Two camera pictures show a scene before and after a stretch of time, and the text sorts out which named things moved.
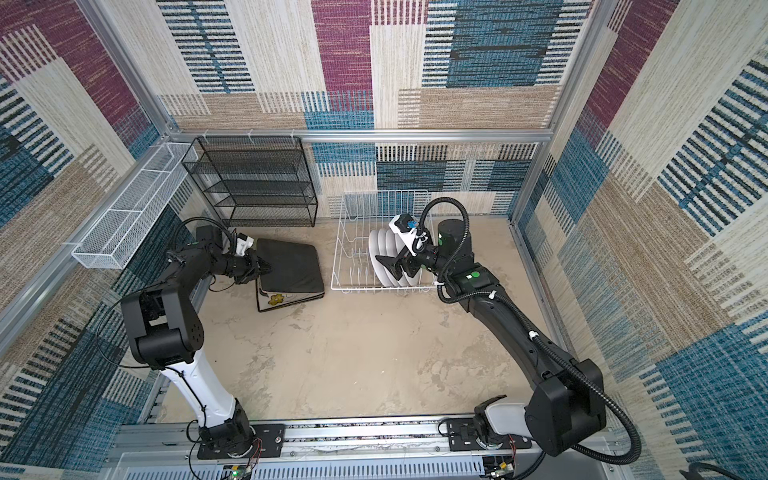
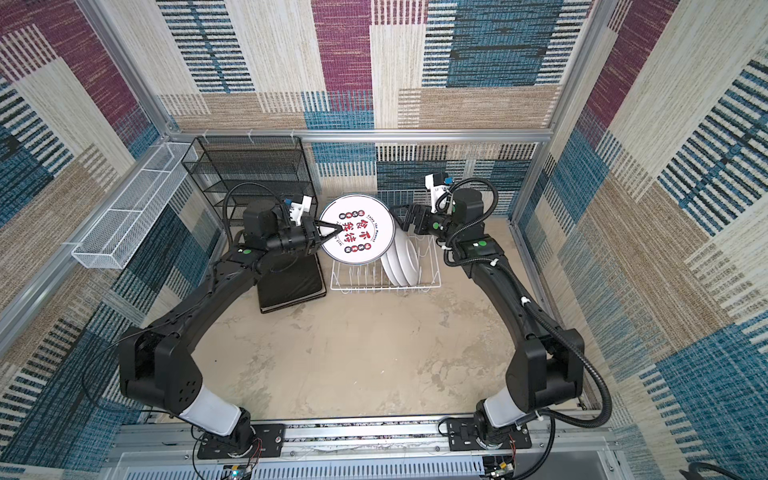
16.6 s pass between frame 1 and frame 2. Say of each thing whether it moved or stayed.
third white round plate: stayed
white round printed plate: moved
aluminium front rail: stayed
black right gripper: moved
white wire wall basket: stayed
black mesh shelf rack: stayed
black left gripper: moved
